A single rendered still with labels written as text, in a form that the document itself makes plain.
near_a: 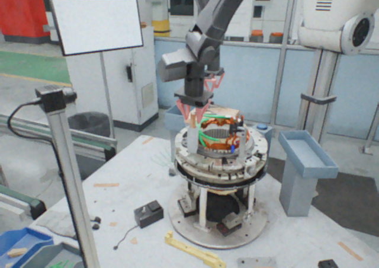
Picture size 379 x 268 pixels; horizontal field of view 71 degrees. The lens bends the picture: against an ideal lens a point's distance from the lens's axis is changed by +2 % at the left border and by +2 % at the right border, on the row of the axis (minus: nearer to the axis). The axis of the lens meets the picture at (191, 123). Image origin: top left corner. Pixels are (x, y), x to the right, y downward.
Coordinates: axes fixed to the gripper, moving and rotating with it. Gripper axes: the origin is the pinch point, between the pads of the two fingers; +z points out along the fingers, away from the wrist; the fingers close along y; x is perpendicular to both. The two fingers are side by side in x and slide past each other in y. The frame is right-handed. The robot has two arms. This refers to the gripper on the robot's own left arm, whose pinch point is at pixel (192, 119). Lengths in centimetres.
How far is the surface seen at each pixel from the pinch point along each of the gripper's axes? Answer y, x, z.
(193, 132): 1.1, -1.6, 3.6
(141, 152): -44, 26, 49
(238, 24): -63, 225, 21
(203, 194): 7.5, -5.5, 24.1
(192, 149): 1.2, -2.3, 9.6
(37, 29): -334, 174, 53
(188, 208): 0.8, -3.3, 37.2
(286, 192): 31, 20, 35
